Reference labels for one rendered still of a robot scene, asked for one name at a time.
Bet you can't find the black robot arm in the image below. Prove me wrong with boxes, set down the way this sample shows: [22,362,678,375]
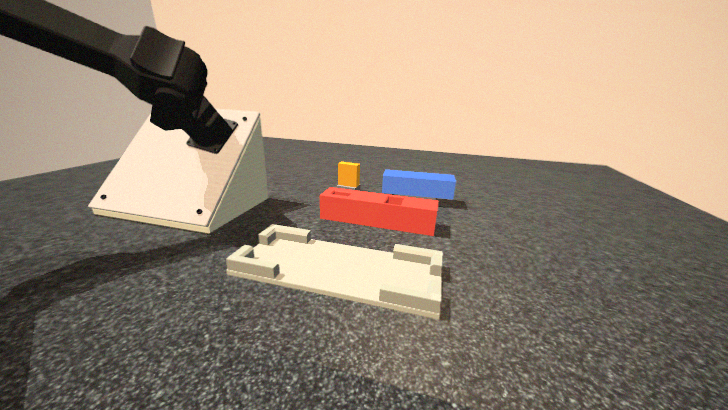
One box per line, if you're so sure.
[0,0,238,154]

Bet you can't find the red long block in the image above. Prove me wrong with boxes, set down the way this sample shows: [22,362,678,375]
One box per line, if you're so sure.
[320,187,438,236]

